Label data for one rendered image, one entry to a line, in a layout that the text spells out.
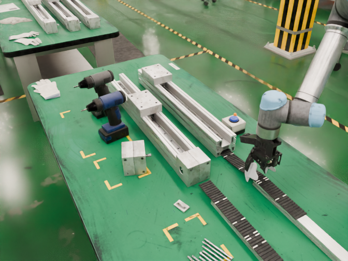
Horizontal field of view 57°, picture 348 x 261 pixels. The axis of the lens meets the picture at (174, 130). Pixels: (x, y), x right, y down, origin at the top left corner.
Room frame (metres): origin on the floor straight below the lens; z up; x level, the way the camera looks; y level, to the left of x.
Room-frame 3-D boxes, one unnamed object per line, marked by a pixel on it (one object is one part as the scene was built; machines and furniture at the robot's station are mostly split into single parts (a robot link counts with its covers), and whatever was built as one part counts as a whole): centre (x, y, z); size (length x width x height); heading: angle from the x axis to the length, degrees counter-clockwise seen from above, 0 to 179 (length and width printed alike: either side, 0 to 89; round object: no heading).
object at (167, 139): (1.32, 0.14, 0.82); 0.80 x 0.10 x 0.09; 28
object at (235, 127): (1.22, -0.27, 0.81); 0.10 x 0.08 x 0.06; 118
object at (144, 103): (1.32, 0.14, 0.87); 0.16 x 0.11 x 0.07; 28
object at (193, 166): (0.93, -0.08, 0.83); 0.12 x 0.09 x 0.10; 118
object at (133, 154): (0.99, 0.15, 0.83); 0.11 x 0.10 x 0.10; 97
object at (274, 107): (0.87, -0.32, 1.11); 0.09 x 0.08 x 0.11; 74
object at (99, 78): (1.39, 0.38, 0.89); 0.20 x 0.08 x 0.22; 127
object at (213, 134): (1.41, -0.03, 0.82); 0.80 x 0.10 x 0.09; 28
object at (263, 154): (0.87, -0.32, 0.95); 0.09 x 0.08 x 0.12; 28
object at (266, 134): (0.88, -0.32, 1.03); 0.08 x 0.08 x 0.05
